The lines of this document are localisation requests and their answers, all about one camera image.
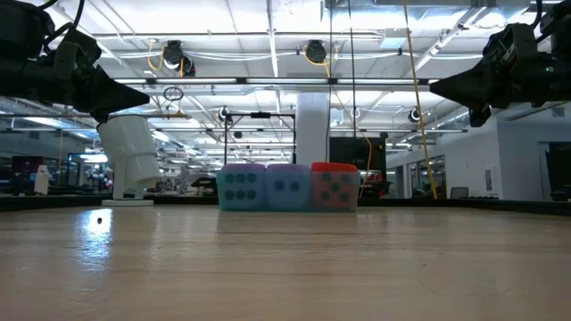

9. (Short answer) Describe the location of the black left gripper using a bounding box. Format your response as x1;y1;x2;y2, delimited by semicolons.
44;27;151;124

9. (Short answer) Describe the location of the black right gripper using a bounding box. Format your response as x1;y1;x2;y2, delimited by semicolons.
429;22;552;128

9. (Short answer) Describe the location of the purple foam die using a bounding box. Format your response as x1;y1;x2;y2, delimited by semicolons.
220;162;268;211
266;163;312;211

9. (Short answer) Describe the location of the red foam die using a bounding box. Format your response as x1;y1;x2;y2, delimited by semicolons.
310;161;360;212

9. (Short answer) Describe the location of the white bottle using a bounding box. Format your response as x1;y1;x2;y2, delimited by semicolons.
34;164;54;196

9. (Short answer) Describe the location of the dark monitor screen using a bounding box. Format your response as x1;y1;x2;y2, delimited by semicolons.
11;155;46;177

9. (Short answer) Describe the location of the black rectangular screen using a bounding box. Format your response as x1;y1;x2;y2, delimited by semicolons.
328;136;387;173

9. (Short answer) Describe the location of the white round column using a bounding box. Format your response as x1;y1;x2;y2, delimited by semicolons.
296;92;331;167

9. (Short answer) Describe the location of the teal translucent plastic bin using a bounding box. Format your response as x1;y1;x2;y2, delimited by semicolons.
216;170;361;213

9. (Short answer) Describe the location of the silver ventilation duct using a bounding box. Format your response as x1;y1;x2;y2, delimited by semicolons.
434;104;474;130

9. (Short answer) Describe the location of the white cylinder camera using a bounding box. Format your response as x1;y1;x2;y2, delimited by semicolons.
96;114;162;208

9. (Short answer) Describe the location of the yellow cable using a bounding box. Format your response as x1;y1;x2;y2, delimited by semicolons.
401;0;438;200
302;44;374;171

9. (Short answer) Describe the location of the black ceiling cable reel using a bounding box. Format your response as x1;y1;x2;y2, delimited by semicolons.
161;39;196;78
305;39;327;64

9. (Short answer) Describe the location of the black hanging cable with coil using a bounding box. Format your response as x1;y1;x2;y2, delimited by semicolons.
346;0;359;139

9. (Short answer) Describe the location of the black aluminium table frame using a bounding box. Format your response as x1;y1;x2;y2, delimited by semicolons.
0;194;571;217

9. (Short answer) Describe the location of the long ceiling light rail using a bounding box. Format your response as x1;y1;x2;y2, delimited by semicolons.
102;77;441;86

